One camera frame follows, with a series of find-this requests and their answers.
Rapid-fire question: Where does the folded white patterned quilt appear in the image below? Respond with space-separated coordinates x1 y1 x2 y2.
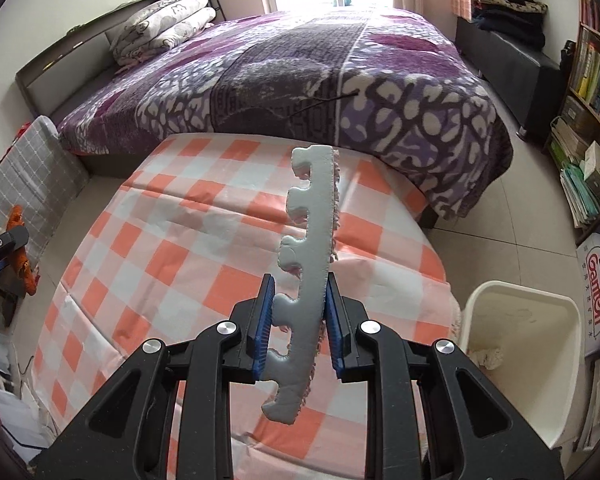
110 0 216 70

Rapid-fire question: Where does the orange checkered tablecloth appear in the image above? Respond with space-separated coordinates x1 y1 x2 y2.
32 133 460 479

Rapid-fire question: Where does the orange brown peel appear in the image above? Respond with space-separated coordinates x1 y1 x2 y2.
6 205 40 296

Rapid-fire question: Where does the grey grid fabric cover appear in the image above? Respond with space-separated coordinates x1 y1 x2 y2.
0 116 88 264

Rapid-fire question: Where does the purple patterned bed blanket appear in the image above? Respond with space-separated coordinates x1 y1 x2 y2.
58 9 514 219

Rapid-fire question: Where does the wooden bookshelf with books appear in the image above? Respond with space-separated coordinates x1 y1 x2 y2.
545 0 600 243

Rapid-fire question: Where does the white plastic trash bin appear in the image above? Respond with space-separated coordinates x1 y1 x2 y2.
458 281 583 448

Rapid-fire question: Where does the white foam notched strip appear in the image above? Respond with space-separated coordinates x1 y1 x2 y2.
262 145 339 425

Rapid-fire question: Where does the dark bed headboard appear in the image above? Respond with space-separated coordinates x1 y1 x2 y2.
15 0 158 122

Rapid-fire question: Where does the dark low bench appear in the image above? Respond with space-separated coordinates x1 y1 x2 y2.
455 18 565 144

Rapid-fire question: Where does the pile of folded clothes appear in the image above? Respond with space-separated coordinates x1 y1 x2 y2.
470 0 548 51

